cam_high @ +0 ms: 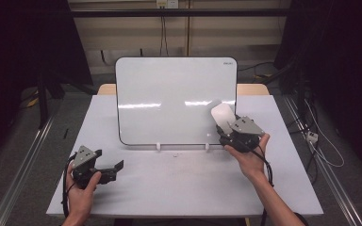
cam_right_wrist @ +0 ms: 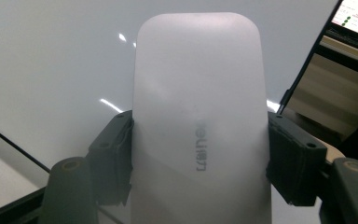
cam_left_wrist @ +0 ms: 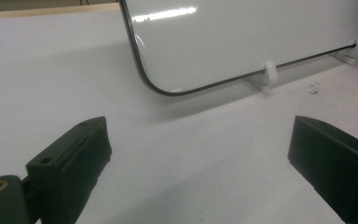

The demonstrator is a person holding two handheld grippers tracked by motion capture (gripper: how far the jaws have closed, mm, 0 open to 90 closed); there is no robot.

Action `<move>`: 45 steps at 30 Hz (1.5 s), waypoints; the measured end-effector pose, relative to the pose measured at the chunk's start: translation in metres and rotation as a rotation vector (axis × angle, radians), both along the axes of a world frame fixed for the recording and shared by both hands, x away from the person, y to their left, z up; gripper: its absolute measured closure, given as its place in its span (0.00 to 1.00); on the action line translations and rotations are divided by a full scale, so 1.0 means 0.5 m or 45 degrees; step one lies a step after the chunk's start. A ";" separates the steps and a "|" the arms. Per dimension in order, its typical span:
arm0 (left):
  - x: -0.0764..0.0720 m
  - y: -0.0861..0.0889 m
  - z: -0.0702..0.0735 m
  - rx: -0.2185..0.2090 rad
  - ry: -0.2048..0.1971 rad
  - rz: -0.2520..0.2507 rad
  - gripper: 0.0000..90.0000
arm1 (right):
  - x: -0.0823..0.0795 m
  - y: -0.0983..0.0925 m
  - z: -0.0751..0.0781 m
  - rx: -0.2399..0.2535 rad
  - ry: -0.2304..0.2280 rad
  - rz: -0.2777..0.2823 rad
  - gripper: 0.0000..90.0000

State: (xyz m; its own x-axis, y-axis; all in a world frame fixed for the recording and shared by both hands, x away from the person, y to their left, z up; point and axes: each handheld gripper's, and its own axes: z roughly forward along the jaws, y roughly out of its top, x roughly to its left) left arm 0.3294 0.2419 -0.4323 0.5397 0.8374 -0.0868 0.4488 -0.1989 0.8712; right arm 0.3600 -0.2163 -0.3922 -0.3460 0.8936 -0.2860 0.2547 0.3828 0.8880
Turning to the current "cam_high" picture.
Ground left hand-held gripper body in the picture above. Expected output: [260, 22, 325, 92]
[72, 145, 100, 189]

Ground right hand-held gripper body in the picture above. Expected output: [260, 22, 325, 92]
[219, 116, 266, 153]

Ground white whiteboard eraser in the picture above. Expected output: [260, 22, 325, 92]
[210, 103, 238, 135]

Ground white whiteboard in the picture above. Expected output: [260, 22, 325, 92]
[115, 56, 239, 147]

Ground person's right hand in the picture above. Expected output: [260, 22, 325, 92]
[224, 133, 271, 182]

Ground person's left hand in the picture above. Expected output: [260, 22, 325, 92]
[65, 164, 102, 218]

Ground white power strip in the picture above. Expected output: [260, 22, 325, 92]
[305, 131, 320, 144]

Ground black metal stand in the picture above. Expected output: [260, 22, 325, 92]
[36, 71, 66, 130]

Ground thin vertical yellow pipe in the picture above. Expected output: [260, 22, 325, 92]
[186, 0, 191, 57]

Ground black curtain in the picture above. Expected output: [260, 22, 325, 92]
[0, 0, 94, 170]
[273, 0, 362, 172]

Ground black horizontal bar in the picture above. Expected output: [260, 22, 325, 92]
[70, 8, 290, 18]

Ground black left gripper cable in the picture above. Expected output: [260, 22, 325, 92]
[61, 153, 77, 218]

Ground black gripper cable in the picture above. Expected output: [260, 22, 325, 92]
[61, 153, 77, 218]
[232, 137, 275, 226]

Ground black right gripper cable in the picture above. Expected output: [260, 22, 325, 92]
[232, 137, 275, 226]

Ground black floor cable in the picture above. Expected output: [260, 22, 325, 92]
[238, 61, 275, 73]

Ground aluminium floor rail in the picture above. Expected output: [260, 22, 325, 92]
[0, 106, 61, 226]
[283, 93, 362, 226]

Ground white cable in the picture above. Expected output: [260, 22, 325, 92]
[304, 99, 345, 169]

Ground black hanging cables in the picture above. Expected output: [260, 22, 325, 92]
[159, 15, 170, 57]

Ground white wall socket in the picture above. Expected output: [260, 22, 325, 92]
[156, 0, 180, 9]

